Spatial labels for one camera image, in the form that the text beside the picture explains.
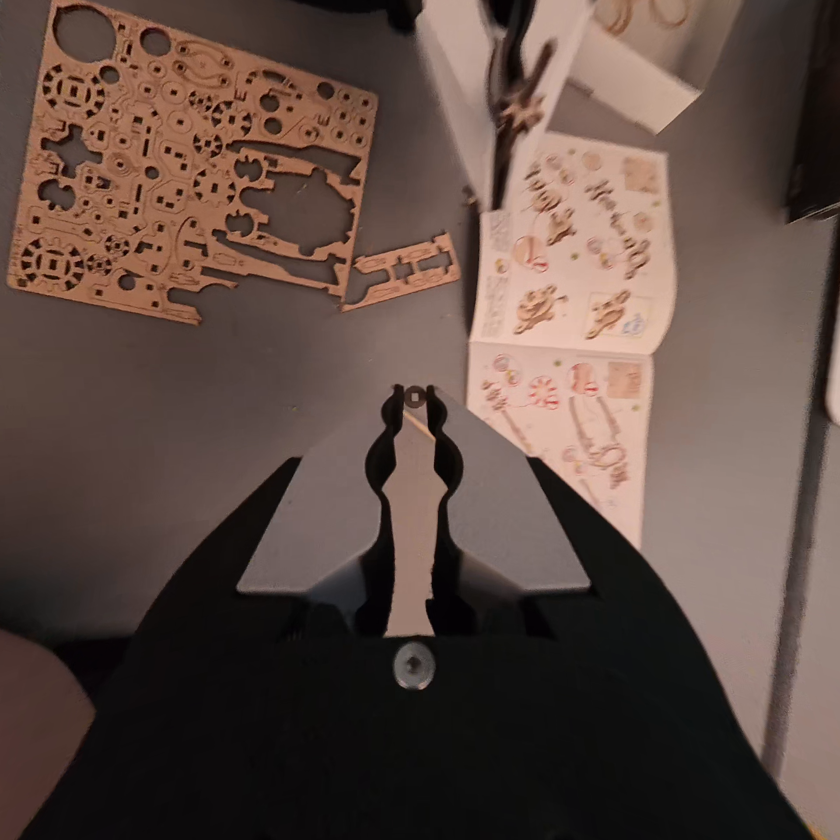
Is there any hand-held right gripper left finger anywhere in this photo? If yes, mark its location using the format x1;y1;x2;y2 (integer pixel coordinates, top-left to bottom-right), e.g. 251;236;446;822
236;386;408;636

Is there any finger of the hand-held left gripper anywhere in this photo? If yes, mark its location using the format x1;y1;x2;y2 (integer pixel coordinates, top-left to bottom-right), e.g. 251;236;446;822
416;0;505;210
517;0;589;153

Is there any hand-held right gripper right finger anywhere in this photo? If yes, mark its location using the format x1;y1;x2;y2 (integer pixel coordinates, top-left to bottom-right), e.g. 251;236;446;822
425;386;592;635

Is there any laser-cut wooden parts sheet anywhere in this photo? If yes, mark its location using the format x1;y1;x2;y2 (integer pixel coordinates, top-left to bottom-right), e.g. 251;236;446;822
7;0;380;324

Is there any black model kit box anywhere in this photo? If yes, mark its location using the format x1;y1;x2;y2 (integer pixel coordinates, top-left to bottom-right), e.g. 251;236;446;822
784;0;840;227

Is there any pile of rubber bands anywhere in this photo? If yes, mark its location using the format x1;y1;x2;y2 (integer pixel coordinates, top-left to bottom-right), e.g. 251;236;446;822
594;0;693;34

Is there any white cardboard box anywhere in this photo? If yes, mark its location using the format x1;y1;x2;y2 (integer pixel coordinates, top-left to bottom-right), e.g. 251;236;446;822
567;0;746;135

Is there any illustrated instruction booklet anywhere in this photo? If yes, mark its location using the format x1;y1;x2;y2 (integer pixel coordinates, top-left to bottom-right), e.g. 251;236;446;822
466;131;678;552

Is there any small wooden sheet fragment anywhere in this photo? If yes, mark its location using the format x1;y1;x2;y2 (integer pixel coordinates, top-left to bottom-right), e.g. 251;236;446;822
340;230;462;312

